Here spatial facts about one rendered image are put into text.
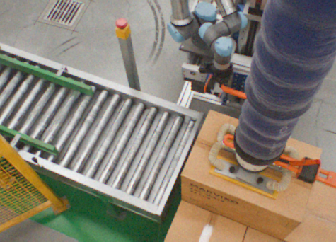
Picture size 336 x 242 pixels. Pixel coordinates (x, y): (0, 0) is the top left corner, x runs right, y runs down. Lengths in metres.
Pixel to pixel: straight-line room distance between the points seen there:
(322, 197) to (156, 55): 1.84
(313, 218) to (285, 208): 0.47
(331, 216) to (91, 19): 2.63
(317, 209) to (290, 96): 1.27
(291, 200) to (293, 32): 1.10
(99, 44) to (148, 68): 0.52
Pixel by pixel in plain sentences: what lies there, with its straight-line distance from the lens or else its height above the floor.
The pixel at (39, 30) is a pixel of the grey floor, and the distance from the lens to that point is 3.94.
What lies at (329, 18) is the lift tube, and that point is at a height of 2.09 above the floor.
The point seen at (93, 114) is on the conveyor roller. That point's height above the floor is 0.55.
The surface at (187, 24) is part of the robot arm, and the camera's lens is 2.03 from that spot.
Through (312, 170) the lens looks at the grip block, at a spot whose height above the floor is 1.09.
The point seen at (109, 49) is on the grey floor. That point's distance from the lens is 3.62.
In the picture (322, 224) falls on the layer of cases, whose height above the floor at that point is 0.54.
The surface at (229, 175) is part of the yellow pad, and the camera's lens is 1.96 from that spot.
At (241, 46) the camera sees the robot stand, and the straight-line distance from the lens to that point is 2.32.
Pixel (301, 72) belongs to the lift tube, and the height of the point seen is 1.86.
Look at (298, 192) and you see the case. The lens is 2.02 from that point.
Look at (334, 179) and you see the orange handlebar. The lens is 1.93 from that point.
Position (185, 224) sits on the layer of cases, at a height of 0.54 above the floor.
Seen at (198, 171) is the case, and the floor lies 0.94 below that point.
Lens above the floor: 2.80
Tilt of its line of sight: 62 degrees down
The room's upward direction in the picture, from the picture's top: 5 degrees counter-clockwise
